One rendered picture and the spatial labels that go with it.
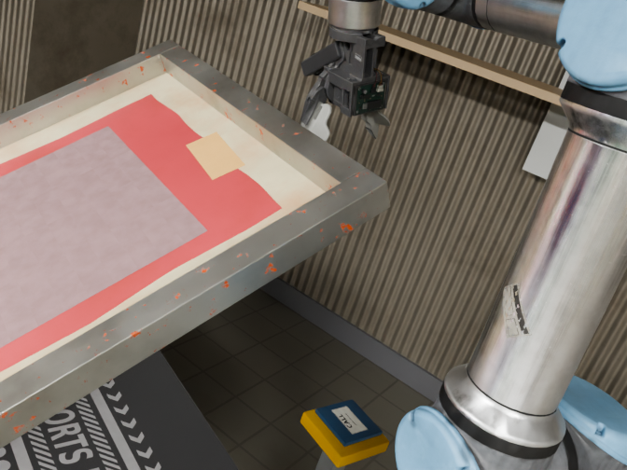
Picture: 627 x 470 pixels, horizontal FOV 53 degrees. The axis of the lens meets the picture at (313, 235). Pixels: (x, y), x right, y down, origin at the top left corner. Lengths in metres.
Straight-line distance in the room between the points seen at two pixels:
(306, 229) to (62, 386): 0.28
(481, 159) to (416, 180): 0.33
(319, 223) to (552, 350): 0.26
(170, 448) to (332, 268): 2.27
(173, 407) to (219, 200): 0.54
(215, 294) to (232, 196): 0.19
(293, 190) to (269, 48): 2.68
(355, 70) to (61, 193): 0.44
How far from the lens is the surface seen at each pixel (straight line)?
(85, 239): 0.82
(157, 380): 1.28
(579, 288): 0.55
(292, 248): 0.66
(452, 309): 3.05
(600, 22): 0.51
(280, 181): 0.79
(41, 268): 0.81
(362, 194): 0.69
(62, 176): 0.96
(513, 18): 0.81
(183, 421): 1.21
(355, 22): 0.92
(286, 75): 3.36
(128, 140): 0.98
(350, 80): 0.93
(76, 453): 1.13
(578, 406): 0.71
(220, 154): 0.87
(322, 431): 1.28
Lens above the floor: 1.75
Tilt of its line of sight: 23 degrees down
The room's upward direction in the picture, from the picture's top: 18 degrees clockwise
